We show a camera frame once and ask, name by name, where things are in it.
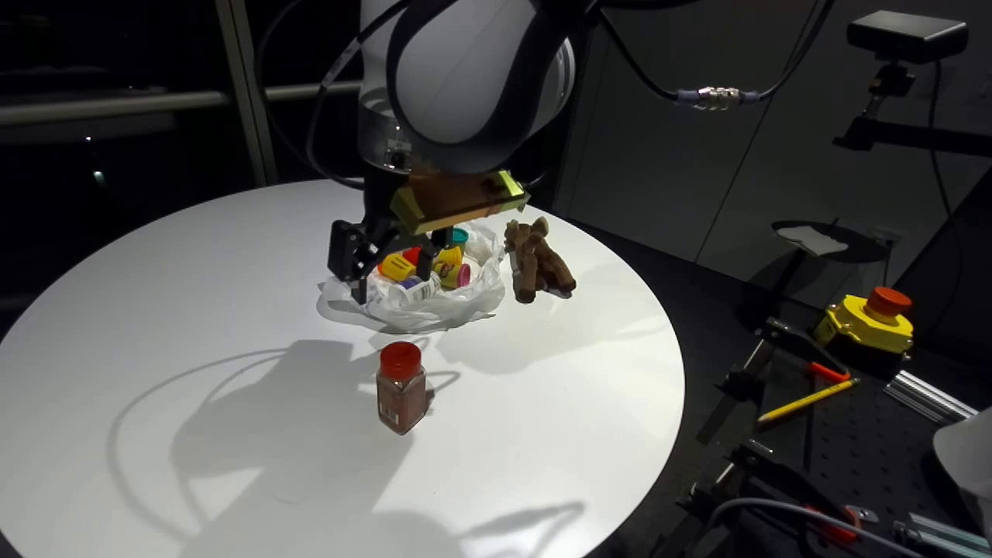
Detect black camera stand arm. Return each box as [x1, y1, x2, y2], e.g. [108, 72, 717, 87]
[829, 56, 992, 162]

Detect grey cable bundle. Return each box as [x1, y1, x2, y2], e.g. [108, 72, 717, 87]
[709, 494, 932, 558]

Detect wrist camera on wooden plate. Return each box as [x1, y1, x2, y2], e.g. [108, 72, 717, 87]
[386, 168, 533, 239]

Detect black external camera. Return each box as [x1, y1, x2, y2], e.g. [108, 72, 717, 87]
[843, 5, 973, 65]

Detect aluminium extrusion rail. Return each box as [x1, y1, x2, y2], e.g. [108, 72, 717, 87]
[882, 367, 980, 425]

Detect brown plush animal toy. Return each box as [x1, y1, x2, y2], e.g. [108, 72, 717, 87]
[499, 213, 578, 306]

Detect teal sticks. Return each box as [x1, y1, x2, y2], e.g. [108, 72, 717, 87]
[894, 507, 992, 558]

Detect black metal clamp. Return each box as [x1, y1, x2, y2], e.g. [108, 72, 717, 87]
[718, 313, 829, 409]

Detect spice jar with red lid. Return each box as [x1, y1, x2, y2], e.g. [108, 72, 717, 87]
[370, 339, 438, 437]

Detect yellow pencil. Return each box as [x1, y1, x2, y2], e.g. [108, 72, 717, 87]
[753, 376, 858, 428]

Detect hanging cable with grey connector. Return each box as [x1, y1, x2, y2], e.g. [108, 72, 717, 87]
[595, 0, 843, 112]

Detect yellow cup with pink lid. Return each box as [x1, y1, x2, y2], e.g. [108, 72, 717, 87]
[438, 262, 478, 293]

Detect yellow emergency stop button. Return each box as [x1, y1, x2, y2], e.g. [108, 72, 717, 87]
[813, 282, 916, 356]

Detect white paper sheet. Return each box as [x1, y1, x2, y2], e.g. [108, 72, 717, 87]
[770, 223, 853, 261]

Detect light grey plastic housing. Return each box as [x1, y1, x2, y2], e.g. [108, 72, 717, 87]
[929, 407, 992, 537]

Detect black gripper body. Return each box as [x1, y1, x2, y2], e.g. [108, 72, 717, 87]
[353, 168, 415, 252]

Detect clear plastic bag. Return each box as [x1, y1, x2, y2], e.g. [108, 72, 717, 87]
[313, 219, 511, 333]

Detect grey window post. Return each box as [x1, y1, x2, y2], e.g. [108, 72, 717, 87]
[209, 0, 283, 188]

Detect horizontal window rail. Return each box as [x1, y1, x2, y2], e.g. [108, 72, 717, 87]
[0, 79, 364, 130]

